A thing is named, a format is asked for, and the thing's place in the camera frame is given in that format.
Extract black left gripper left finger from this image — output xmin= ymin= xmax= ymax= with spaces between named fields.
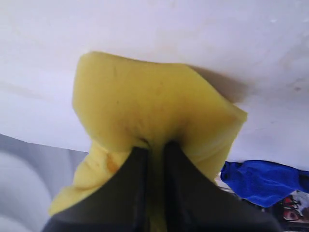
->
xmin=43 ymin=147 xmax=149 ymax=232

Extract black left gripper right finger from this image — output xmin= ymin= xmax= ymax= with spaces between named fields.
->
xmin=164 ymin=142 xmax=282 ymax=232

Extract yellow sponge block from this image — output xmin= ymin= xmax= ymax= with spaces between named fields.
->
xmin=49 ymin=52 xmax=247 ymax=232

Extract blue cloth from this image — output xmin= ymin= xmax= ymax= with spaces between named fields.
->
xmin=220 ymin=160 xmax=309 ymax=207

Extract grey backdrop cloth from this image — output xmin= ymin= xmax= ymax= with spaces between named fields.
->
xmin=0 ymin=135 xmax=86 ymax=232

